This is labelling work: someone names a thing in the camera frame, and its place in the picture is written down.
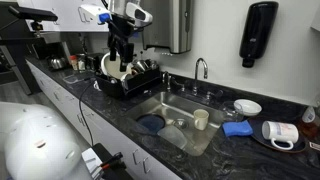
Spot white printed mug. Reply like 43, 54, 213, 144
261, 120, 300, 151

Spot black camera on stand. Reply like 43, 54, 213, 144
7, 4, 59, 32

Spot chrome side sprayer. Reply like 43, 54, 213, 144
161, 70, 173, 93

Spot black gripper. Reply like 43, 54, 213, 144
107, 21, 136, 73

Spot dark round tray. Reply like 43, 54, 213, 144
248, 116, 308, 154

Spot chrome gooseneck faucet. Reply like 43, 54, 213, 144
192, 57, 214, 98

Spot black wall soap dispenser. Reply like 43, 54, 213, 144
238, 1, 280, 69

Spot black orange clamp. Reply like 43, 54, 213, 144
99, 151, 124, 170

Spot clear flat plastic container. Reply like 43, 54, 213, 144
62, 74, 86, 85

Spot sink drain strainer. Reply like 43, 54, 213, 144
172, 118, 189, 130

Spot white lower cabinets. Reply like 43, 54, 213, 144
25, 59, 183, 180

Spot bottle with white label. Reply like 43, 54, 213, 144
300, 105, 320, 141

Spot stainless paper towel dispenser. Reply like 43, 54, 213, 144
141, 0, 195, 55

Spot white control box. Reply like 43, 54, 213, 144
81, 147, 105, 177

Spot blue sponge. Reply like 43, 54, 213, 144
221, 120, 254, 138

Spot dark blue round plate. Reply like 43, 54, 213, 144
136, 113, 166, 134

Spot clear plastic container lid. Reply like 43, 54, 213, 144
156, 124, 188, 150

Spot white upper cabinet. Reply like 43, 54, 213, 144
17, 0, 112, 33

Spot small spice jar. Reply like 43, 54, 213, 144
69, 54, 79, 71

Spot white shallow bowl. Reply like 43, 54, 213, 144
233, 98, 263, 117

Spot clear glass bowl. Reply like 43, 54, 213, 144
219, 100, 245, 123

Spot black robot mounting stand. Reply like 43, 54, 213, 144
91, 142, 135, 180

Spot black cable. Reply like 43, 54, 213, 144
78, 77, 98, 148

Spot cream ceramic mug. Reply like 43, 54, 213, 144
193, 108, 210, 131

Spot steel pot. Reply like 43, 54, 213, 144
132, 58, 160, 73

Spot steel kettle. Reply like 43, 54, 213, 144
48, 56, 68, 71

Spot black dish rack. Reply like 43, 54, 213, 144
94, 64, 163, 100

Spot stainless steel sink basin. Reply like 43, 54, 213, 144
125, 91, 225, 157

